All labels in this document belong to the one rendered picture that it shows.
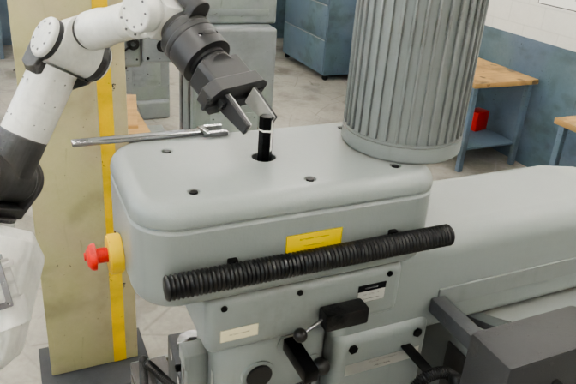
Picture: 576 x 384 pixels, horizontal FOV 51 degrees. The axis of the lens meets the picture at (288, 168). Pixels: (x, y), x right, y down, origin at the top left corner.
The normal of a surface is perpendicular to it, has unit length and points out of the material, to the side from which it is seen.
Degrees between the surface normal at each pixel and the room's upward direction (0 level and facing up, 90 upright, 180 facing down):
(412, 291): 90
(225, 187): 0
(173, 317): 0
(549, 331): 0
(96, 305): 90
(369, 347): 90
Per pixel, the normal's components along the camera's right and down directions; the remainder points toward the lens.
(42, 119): 0.69, 0.31
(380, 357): 0.41, 0.40
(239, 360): -0.07, 0.40
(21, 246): 0.61, -0.19
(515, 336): 0.07, -0.91
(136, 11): -0.60, 0.21
